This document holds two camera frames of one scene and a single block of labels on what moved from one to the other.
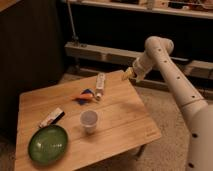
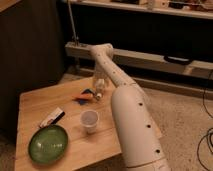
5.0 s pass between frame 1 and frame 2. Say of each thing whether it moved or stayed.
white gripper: moved
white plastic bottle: stayed
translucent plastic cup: stayed
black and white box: stayed
